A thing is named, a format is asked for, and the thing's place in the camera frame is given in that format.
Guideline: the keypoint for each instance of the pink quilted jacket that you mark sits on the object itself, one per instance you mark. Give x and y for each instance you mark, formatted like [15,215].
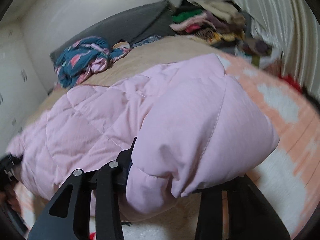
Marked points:
[165,165]

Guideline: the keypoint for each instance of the shiny cream curtain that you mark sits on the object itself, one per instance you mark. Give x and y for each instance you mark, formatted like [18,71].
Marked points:
[291,26]

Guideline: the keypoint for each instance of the tan bed cover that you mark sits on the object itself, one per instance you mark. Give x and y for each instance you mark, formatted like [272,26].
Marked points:
[140,62]

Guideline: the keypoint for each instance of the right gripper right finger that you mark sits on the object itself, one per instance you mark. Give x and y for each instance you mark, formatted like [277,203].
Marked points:
[250,215]

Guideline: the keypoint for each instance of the red plastic bag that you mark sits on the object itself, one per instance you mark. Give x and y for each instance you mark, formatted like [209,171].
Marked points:
[292,82]

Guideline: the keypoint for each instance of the white wardrobe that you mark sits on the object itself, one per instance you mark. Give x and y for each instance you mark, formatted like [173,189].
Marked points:
[20,88]

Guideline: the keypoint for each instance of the dark grey headboard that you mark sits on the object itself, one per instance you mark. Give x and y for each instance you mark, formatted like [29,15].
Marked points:
[132,26]

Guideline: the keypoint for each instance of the orange white plaid blanket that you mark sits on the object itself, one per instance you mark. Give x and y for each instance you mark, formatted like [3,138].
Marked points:
[288,178]

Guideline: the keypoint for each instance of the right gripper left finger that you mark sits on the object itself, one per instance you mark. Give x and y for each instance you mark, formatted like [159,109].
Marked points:
[67,214]

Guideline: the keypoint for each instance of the pile of mixed clothes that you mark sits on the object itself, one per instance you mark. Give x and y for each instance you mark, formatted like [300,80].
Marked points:
[223,25]

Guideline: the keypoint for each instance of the teal flamingo print duvet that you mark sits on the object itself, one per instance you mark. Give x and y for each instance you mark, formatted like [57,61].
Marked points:
[86,57]

